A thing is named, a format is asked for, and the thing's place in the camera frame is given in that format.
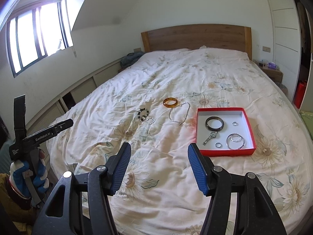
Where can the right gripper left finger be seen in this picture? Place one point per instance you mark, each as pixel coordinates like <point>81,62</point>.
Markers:
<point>79,204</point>

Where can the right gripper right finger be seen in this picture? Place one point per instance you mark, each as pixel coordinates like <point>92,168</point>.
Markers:
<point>255,212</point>

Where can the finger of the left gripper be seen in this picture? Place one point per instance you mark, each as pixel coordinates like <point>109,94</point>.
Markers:
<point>61,126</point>
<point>19,117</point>

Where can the thin silver bangle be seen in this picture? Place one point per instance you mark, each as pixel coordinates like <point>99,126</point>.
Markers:
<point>235,141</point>

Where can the red jewelry box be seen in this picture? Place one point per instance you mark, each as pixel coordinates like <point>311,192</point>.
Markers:
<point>235,121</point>

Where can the silver wrist watch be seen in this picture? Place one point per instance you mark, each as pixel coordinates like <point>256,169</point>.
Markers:
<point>212,135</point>

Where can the dark brown bangle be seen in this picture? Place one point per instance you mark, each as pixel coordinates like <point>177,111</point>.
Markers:
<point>214,124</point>

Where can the amber orange bangle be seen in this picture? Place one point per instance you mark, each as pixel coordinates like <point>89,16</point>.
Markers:
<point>170,102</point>

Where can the gloved left hand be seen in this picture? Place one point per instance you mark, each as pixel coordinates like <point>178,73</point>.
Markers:
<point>21,176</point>

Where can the window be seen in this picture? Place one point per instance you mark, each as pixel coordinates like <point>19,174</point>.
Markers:
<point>36,31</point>

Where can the dark bag beside bed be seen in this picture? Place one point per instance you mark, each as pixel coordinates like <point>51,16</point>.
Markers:
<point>130,59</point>

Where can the floral white bedspread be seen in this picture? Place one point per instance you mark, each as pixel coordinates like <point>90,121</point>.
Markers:
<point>159,194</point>

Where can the red object by wardrobe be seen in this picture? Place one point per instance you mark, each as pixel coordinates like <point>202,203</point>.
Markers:
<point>300,92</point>

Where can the wooden nightstand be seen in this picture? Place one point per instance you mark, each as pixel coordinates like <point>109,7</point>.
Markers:
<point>274,74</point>

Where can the purple tissue pack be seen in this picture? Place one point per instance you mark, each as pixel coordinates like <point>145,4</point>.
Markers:
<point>272,65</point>

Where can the wooden headboard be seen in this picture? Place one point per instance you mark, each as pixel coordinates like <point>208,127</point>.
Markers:
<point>194,36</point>

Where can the white wardrobe door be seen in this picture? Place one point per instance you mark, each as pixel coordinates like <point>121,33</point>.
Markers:
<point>287,37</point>

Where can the low white wall cabinet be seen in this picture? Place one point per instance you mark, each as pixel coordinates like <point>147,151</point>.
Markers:
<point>72,95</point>

